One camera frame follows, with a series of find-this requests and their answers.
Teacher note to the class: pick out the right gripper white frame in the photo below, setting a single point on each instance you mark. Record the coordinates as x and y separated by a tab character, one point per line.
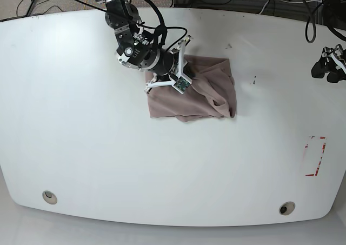
167	65

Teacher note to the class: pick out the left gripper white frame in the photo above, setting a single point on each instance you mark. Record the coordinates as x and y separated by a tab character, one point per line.
330	63

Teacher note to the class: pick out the mauve t-shirt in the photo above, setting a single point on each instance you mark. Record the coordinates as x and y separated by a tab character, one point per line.
212	93

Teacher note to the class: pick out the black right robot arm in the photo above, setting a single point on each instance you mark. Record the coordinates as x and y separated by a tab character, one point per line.
142	47

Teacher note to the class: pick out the red tape rectangle marking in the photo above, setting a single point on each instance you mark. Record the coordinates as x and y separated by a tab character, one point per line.
313	154

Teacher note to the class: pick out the right table grommet hole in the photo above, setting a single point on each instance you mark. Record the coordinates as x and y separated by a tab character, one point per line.
287	208

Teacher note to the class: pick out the table grommet hole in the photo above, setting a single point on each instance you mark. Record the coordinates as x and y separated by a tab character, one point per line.
49	197
287	208

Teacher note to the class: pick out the left table grommet hole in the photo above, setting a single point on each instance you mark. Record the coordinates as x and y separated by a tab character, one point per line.
49	197

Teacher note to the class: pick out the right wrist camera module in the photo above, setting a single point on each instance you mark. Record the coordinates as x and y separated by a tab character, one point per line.
182	83

